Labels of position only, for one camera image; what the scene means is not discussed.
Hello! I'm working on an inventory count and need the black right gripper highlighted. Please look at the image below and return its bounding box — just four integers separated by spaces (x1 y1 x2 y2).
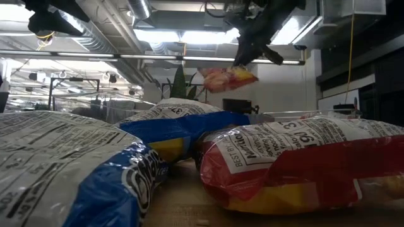
223 0 307 67

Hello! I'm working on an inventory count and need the red Maruchan noodle pack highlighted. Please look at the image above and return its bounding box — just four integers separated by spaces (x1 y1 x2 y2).
198 65 259 95
196 113 404 216

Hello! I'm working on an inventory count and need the blue Maruchan noodle pack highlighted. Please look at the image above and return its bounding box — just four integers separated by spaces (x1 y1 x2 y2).
0 110 170 227
115 96 252 164

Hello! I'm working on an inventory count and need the black rectangular object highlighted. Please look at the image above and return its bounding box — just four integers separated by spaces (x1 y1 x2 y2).
222 98 260 115

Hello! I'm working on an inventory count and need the clear plastic bin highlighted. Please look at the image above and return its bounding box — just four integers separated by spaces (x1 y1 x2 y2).
261 108 363 123

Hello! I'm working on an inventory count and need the spiky green succulent plant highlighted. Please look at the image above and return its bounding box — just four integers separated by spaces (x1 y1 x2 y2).
163 64 199 100

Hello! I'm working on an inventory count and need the round black ceiling device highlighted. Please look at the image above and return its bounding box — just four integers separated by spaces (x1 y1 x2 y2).
35 30 57 42

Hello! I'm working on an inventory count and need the yellow hanging cable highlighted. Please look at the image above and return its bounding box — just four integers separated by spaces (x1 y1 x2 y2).
345 0 356 105

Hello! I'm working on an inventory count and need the silver ventilation duct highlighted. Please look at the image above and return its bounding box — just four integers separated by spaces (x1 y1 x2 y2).
127 0 153 20

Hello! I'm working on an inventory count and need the black background stand frame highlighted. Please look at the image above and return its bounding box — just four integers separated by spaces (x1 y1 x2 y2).
47 76 101 110

